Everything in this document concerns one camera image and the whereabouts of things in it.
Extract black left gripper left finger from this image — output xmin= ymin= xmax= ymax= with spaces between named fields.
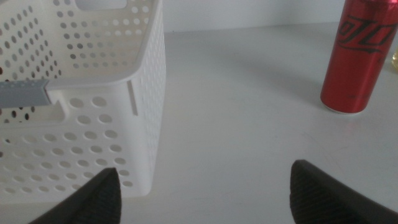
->
xmin=27 ymin=167 xmax=123 ymax=224

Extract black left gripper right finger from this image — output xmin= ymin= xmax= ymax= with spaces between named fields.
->
xmin=289 ymin=159 xmax=398 ymax=224

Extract white perforated plastic basket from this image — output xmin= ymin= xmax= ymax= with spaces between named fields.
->
xmin=0 ymin=0 xmax=167 ymax=205

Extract grey basket handle grip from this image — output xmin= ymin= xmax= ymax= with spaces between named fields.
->
xmin=0 ymin=79 xmax=52 ymax=109

